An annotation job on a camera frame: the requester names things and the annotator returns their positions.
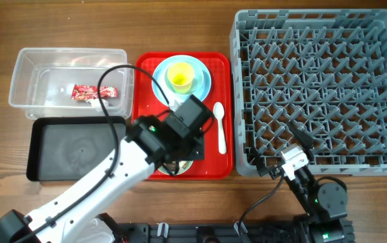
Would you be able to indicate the yellow plastic cup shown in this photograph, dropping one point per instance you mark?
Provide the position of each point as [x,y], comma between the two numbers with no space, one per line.
[181,76]

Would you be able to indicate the light blue plate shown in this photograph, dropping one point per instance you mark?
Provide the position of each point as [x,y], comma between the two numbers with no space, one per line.
[173,98]

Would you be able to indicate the white tissue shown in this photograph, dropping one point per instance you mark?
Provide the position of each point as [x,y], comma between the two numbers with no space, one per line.
[95,103]

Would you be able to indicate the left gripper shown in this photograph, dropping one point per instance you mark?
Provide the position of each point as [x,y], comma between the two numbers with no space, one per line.
[199,150]

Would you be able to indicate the clear plastic storage box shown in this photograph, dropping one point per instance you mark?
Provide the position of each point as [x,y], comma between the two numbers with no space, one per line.
[43,80]

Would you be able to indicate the red candy wrapper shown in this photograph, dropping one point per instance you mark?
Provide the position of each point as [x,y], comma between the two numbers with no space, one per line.
[87,92]

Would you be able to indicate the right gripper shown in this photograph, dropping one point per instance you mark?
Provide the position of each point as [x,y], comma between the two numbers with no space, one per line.
[305,141]

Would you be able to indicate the grey dishwasher rack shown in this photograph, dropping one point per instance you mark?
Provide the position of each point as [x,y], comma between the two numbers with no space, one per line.
[325,70]

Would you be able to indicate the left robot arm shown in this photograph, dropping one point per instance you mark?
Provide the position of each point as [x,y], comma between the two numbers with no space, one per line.
[73,216]

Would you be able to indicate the black plastic bin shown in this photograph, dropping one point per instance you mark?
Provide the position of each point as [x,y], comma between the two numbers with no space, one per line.
[67,148]

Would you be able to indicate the green bowl with food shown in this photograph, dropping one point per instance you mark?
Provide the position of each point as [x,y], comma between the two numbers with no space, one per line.
[175,168]

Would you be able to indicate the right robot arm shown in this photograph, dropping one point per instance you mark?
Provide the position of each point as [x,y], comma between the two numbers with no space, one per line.
[324,200]

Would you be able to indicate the red plastic tray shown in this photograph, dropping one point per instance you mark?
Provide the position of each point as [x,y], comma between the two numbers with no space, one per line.
[214,166]

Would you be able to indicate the white plastic spoon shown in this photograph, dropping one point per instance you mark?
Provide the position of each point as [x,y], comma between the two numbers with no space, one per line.
[219,113]

